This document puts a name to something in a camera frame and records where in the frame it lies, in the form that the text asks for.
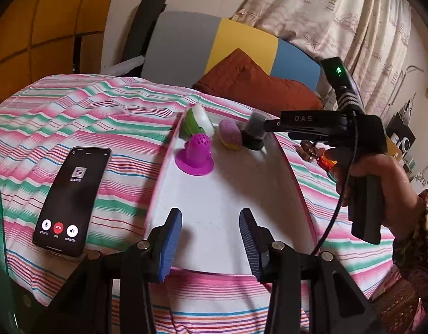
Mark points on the magenta perforated cup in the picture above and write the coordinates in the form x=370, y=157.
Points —
x=196, y=156

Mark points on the green and white scrubber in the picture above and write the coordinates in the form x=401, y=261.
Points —
x=198, y=121

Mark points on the wooden wardrobe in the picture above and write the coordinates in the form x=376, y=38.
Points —
x=43, y=24

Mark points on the white tray with pink rim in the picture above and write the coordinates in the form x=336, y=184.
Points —
x=228, y=195

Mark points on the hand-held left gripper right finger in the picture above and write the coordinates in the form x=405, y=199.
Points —
x=250, y=243

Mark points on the person's right hand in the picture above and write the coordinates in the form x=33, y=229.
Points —
x=398, y=198

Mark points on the brown flower-shaped toy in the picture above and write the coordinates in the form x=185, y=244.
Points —
x=309, y=151

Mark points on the orange plastic toy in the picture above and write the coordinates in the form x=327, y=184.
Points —
x=327, y=161

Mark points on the rust red cushion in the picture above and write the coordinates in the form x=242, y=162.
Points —
x=255, y=83

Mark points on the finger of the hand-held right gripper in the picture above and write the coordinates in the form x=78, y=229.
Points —
x=273, y=125
x=313, y=137

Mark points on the grey and black brush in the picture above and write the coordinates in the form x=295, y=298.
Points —
x=253, y=134

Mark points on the person's right forearm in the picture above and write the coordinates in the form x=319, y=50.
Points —
x=422, y=236

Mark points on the black speaker box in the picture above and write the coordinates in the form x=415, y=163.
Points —
x=402, y=135

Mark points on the black rolled mat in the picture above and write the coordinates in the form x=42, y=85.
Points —
x=142, y=28

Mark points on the grey yellow blue headboard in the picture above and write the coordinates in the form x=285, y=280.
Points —
x=182, y=48

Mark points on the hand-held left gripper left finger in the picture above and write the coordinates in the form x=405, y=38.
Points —
x=170, y=241

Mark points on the black smartphone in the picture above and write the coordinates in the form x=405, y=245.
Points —
x=75, y=198

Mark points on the purple and yellow sponge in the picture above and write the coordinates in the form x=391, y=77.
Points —
x=230, y=135

